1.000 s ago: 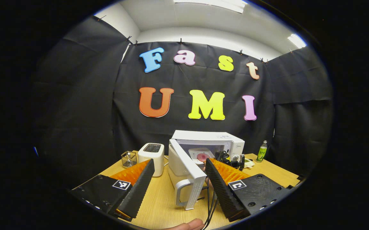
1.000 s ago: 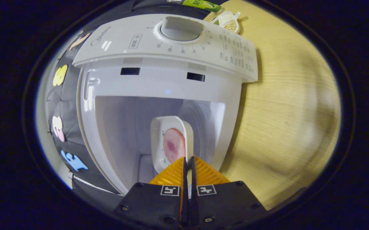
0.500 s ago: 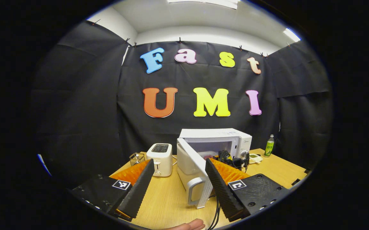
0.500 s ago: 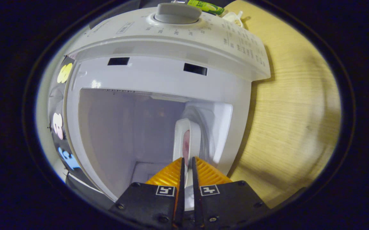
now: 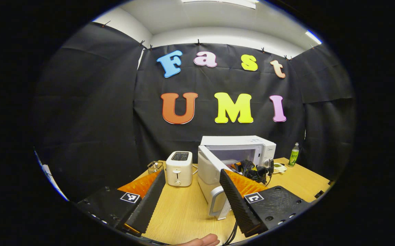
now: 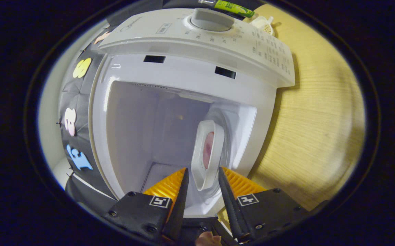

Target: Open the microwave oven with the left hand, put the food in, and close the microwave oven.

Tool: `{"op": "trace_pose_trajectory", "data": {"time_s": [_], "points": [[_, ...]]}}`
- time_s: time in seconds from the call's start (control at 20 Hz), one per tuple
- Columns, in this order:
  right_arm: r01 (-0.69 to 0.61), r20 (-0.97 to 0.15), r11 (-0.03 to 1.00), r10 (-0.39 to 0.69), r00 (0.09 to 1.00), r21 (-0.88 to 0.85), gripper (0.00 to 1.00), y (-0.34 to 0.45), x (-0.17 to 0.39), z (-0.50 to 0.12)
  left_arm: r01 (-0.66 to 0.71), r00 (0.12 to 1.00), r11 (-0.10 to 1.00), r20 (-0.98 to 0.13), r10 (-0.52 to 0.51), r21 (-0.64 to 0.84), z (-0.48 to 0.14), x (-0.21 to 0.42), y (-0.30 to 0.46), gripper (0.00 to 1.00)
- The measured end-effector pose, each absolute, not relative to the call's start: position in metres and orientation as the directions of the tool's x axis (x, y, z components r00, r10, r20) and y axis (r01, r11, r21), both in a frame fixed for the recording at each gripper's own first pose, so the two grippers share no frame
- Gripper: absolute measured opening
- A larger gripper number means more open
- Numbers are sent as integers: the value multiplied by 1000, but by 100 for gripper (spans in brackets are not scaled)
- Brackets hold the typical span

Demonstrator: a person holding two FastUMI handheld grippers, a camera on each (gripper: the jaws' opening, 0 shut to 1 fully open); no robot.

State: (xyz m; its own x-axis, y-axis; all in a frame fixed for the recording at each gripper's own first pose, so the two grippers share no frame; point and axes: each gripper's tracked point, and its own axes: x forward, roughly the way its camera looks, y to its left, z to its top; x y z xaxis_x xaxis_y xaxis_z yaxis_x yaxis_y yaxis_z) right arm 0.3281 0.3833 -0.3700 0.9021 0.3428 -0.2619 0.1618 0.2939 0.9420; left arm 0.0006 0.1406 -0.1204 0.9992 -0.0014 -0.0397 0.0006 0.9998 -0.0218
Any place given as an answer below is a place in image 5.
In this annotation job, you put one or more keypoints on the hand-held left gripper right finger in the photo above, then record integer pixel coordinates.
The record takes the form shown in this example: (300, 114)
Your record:
(240, 205)

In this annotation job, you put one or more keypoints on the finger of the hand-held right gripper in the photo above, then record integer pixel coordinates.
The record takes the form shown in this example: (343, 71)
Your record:
(238, 166)

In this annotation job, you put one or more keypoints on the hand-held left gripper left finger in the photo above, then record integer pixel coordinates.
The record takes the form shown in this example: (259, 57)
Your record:
(147, 205)

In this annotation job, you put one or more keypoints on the white microwave oven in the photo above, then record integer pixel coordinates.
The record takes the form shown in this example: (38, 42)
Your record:
(209, 171)

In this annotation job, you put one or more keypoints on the white divided snack tray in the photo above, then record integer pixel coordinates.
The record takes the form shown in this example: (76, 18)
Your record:
(280, 168)

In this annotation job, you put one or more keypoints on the green drink bottle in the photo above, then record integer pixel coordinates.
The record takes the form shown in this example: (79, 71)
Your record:
(293, 157)

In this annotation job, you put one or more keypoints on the white toaster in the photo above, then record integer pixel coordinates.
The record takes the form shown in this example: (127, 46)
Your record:
(179, 171)

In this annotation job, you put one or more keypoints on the black backdrop cloth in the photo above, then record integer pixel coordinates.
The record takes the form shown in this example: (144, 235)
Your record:
(115, 102)

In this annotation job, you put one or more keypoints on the row of black cloth clips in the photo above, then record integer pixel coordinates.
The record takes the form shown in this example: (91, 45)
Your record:
(198, 42)

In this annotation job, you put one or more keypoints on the small ceiling light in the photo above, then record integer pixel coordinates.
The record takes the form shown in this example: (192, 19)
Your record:
(313, 37)

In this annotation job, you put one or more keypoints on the long ceiling light panel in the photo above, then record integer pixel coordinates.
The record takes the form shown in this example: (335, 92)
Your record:
(221, 2)

